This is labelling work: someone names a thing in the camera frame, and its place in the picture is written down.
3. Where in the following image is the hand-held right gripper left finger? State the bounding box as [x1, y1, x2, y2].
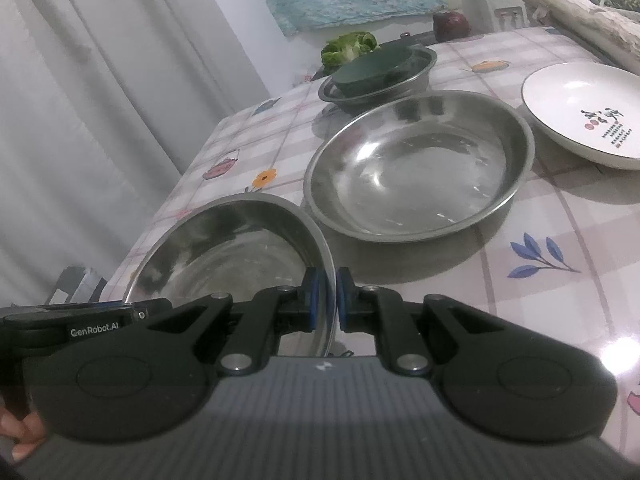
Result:
[145, 266, 319, 377]

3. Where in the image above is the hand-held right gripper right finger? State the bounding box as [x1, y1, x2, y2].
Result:
[336, 266, 506, 377]

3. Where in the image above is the large steel plate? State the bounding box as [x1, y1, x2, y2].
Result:
[122, 193, 337, 359]

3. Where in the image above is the steel bowl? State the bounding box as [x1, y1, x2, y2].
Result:
[318, 44, 438, 110]

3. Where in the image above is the green ceramic bowl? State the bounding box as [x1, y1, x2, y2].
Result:
[332, 45, 419, 96]

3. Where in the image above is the white ceramic plate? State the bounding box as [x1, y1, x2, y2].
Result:
[520, 62, 640, 171]

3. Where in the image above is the person's left hand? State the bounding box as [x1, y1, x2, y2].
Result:
[0, 405, 49, 467]

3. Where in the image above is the dark chair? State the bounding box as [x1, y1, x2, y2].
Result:
[47, 266, 109, 307]

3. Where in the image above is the checked printed tablecloth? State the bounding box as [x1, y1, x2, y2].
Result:
[102, 25, 640, 461]

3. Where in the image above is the white curtain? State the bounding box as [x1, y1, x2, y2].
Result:
[0, 0, 281, 307]

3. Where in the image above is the green lettuce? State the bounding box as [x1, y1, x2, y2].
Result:
[320, 31, 379, 67]

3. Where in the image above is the dark red jar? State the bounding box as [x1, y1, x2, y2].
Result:
[432, 10, 471, 41]

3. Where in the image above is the white water dispenser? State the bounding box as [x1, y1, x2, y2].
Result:
[479, 0, 529, 34]

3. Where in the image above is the white knitted rolled blanket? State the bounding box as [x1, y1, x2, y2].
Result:
[507, 0, 640, 69]

